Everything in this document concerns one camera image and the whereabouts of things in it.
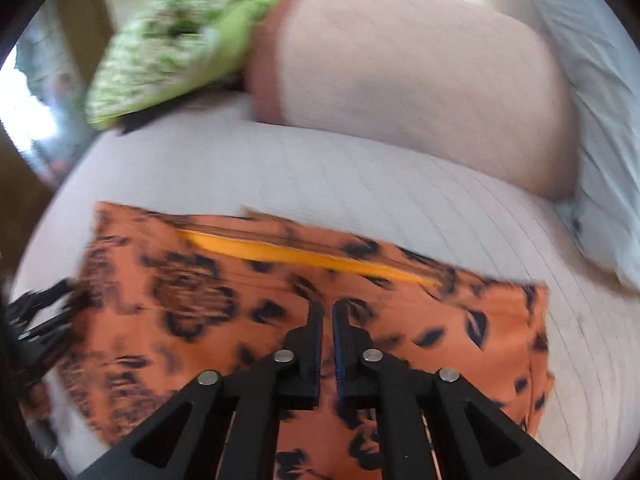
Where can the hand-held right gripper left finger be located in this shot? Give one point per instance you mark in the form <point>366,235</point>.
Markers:
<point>312,330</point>

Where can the orange floral blouse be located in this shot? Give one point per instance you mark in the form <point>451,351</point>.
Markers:
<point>225,300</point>

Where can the wooden door with patterned glass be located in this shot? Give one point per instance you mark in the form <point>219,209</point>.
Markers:
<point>85,5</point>

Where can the light blue pillow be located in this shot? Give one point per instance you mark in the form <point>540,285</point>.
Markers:
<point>600,135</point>

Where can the pink quilted bolster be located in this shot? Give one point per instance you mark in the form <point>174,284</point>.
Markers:
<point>400,85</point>

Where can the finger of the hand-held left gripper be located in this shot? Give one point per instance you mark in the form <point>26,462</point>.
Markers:
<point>40,297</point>
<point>45,330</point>

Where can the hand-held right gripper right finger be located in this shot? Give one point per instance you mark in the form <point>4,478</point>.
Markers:
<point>341,340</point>

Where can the green patterned pillow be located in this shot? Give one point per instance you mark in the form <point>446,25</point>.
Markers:
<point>200,35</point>

